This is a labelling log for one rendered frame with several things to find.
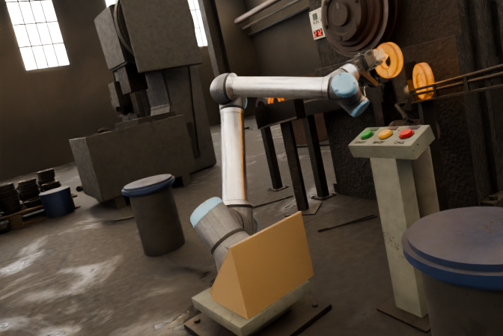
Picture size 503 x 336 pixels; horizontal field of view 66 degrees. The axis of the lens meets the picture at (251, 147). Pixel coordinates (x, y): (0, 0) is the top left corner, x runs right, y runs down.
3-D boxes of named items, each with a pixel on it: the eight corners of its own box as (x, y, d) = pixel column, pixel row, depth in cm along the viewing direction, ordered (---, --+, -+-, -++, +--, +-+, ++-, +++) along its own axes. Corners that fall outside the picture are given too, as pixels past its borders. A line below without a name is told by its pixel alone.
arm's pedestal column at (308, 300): (245, 376, 115) (240, 352, 114) (184, 328, 147) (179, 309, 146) (331, 308, 139) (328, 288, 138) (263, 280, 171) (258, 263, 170)
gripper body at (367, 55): (373, 47, 165) (352, 60, 162) (381, 66, 167) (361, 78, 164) (362, 50, 172) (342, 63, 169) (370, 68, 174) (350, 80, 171)
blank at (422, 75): (429, 104, 170) (421, 105, 170) (417, 76, 177) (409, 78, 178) (438, 84, 156) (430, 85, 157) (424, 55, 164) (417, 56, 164)
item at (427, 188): (427, 273, 148) (406, 142, 140) (457, 283, 138) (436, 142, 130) (408, 286, 142) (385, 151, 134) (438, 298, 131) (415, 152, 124)
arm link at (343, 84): (202, 68, 169) (358, 67, 140) (215, 80, 180) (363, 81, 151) (196, 93, 167) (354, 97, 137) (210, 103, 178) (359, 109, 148)
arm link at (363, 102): (351, 112, 149) (329, 93, 155) (355, 122, 159) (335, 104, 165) (369, 95, 148) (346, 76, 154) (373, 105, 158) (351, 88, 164)
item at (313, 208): (286, 206, 266) (264, 104, 256) (323, 203, 255) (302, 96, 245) (277, 217, 248) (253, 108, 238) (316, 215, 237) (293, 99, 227)
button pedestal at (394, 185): (400, 287, 142) (371, 126, 134) (464, 312, 122) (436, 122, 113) (370, 307, 134) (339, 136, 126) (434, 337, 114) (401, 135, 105)
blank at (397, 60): (376, 47, 180) (370, 49, 179) (399, 37, 166) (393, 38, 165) (382, 79, 181) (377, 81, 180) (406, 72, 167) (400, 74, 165)
